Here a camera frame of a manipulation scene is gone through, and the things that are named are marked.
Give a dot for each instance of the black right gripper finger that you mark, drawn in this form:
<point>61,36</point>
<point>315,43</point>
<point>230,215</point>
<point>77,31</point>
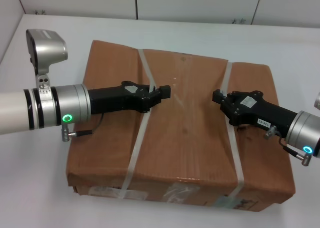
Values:
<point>216,97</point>
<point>222,94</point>

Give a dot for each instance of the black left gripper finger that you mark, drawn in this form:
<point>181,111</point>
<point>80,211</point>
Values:
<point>157,99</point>
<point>166,89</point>

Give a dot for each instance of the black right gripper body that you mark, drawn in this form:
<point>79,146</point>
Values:
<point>260,114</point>

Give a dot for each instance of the brown cardboard box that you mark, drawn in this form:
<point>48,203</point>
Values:
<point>190,142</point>

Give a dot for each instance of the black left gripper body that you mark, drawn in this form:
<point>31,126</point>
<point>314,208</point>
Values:
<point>112,99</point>

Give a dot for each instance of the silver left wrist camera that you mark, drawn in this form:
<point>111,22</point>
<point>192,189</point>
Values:
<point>47,47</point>

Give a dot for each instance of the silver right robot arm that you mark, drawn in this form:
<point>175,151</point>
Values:
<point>303,127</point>

